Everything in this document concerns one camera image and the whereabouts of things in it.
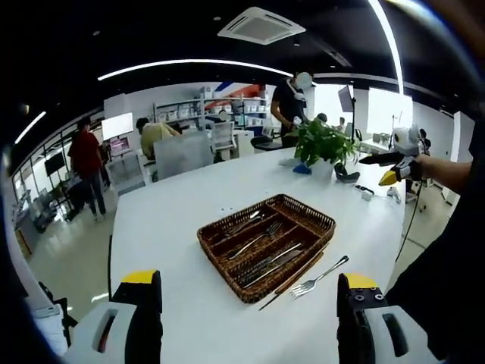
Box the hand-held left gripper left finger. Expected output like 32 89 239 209
62 268 164 364

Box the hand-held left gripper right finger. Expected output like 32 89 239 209
336 271 440 364

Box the green potted plant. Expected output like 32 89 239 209
294 118 361 179

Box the black office chair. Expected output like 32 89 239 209
250 135 283 152

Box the person's right hand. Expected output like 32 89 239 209
413 154 443 183

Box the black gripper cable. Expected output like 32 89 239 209
393 177 427 262

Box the black curved headset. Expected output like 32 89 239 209
333 162 361 186

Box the grey desk partition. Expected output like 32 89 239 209
154 135 214 181

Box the light panel on tripod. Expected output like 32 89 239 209
337 85 359 143

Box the steel spoon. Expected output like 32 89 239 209
226 211 268 234
221 219 258 239

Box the black television on stand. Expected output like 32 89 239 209
44 155 66 177

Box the shelf with white boxes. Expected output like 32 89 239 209
153 86 268 130

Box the white display screen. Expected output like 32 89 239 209
101 111 135 140

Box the person's black clothing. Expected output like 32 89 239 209
386 136 485 361

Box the white frame office chair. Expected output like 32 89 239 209
105 153 148 196

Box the black and white device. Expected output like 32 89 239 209
36 281 79 348

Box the linear ceiling light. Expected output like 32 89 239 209
97 59 295 83
14 111 47 145
367 0 405 96

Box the ceiling air conditioner unit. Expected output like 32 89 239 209
217 6 307 46

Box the brown wicker utensil storage tray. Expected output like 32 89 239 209
196 193 338 305

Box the white mesh office chair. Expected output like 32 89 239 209
210 121 236 164

